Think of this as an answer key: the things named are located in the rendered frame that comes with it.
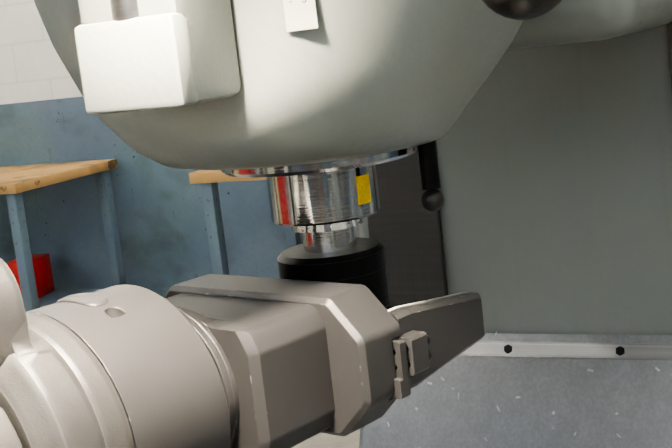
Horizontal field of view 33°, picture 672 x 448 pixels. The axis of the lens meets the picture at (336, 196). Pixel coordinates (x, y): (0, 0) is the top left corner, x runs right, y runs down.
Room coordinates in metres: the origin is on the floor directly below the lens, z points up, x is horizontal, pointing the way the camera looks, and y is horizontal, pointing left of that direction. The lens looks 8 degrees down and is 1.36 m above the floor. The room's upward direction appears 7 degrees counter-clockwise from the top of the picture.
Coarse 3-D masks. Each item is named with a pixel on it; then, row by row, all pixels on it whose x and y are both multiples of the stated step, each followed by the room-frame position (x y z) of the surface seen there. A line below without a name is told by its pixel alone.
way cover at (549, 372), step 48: (528, 336) 0.83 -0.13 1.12; (576, 336) 0.81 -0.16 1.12; (624, 336) 0.80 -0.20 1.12; (432, 384) 0.84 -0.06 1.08; (480, 384) 0.83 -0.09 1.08; (528, 384) 0.81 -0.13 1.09; (576, 384) 0.80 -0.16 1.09; (624, 384) 0.78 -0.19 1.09; (384, 432) 0.85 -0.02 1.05; (432, 432) 0.83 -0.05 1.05; (480, 432) 0.81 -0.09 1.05; (528, 432) 0.80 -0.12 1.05; (576, 432) 0.78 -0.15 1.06; (624, 432) 0.77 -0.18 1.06
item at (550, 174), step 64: (512, 64) 0.83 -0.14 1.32; (576, 64) 0.81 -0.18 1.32; (640, 64) 0.79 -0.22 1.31; (512, 128) 0.83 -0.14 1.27; (576, 128) 0.81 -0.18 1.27; (640, 128) 0.79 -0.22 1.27; (384, 192) 0.87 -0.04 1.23; (448, 192) 0.86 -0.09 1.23; (512, 192) 0.83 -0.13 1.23; (576, 192) 0.81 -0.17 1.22; (640, 192) 0.79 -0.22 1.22; (448, 256) 0.86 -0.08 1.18; (512, 256) 0.84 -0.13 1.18; (576, 256) 0.82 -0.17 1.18; (640, 256) 0.79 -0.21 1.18; (512, 320) 0.84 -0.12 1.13; (576, 320) 0.82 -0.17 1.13; (640, 320) 0.80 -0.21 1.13
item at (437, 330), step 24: (408, 312) 0.43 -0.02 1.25; (432, 312) 0.44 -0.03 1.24; (456, 312) 0.46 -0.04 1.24; (480, 312) 0.47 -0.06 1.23; (408, 336) 0.42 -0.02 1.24; (432, 336) 0.44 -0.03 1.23; (456, 336) 0.45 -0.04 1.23; (480, 336) 0.47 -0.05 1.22; (408, 360) 0.42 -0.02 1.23; (432, 360) 0.44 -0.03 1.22
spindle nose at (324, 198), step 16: (288, 176) 0.47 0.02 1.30; (304, 176) 0.46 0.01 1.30; (320, 176) 0.46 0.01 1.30; (336, 176) 0.46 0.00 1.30; (352, 176) 0.47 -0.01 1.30; (272, 192) 0.48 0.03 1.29; (288, 192) 0.47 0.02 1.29; (304, 192) 0.47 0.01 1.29; (320, 192) 0.46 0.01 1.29; (336, 192) 0.46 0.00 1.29; (352, 192) 0.47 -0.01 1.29; (272, 208) 0.48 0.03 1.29; (288, 208) 0.47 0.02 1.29; (304, 208) 0.47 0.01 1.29; (320, 208) 0.46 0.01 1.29; (336, 208) 0.46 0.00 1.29; (352, 208) 0.47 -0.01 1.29; (368, 208) 0.47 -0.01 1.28; (288, 224) 0.47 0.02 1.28; (304, 224) 0.47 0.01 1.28; (320, 224) 0.46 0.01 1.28
